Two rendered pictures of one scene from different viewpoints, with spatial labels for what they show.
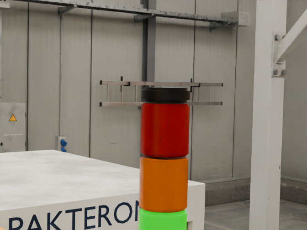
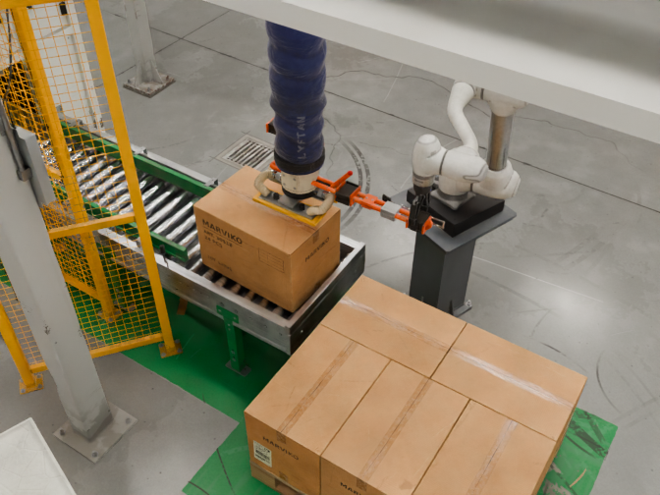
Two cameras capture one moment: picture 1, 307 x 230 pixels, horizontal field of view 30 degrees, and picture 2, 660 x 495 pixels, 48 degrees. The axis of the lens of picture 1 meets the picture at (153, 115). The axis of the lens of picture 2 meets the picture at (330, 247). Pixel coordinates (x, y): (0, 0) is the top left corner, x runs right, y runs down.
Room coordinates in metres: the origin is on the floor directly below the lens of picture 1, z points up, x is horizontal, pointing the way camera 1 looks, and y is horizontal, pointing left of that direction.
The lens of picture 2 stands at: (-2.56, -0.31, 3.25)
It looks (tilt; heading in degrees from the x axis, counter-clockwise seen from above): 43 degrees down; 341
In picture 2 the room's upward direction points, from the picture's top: straight up
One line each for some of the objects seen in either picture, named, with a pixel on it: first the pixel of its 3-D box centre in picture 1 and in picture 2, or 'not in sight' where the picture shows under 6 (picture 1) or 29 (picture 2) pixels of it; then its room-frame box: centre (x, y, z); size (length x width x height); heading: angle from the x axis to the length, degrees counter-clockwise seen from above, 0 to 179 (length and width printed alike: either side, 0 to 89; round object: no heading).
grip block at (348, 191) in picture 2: not in sight; (347, 192); (-0.20, -1.19, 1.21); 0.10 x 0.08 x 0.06; 130
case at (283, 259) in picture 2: not in sight; (268, 237); (0.13, -0.90, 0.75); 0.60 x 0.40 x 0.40; 36
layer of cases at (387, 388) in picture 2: not in sight; (415, 419); (-0.86, -1.31, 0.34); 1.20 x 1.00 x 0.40; 38
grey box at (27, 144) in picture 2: not in sight; (24, 161); (-0.12, 0.06, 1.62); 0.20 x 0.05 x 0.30; 38
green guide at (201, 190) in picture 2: not in sight; (139, 157); (1.22, -0.38, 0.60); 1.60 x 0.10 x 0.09; 38
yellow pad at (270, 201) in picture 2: not in sight; (289, 203); (-0.07, -0.96, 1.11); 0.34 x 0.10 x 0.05; 40
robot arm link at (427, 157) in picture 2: not in sight; (429, 154); (-0.48, -1.42, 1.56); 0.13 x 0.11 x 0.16; 47
